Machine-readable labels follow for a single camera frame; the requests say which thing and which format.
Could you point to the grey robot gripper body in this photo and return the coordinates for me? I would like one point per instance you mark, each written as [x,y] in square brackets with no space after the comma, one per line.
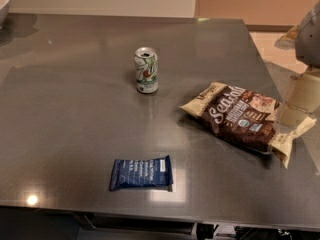
[310,39]

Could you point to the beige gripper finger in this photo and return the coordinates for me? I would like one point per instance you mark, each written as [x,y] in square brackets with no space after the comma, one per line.
[306,92]
[292,117]

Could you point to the brown Seasons chip bag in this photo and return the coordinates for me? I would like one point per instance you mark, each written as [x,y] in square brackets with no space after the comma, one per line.
[245,118]

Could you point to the yellow snack bag on floor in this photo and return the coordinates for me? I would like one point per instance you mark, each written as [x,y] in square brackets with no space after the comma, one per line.
[287,40]

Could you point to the blue RXBAR blueberry bar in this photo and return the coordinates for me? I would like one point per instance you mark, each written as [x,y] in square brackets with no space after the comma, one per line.
[153,173]

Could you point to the green white 7up can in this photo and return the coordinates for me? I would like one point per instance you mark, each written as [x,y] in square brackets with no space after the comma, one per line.
[146,64]

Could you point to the white bowl at corner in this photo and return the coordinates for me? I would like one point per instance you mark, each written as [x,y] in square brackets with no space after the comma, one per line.
[4,9]

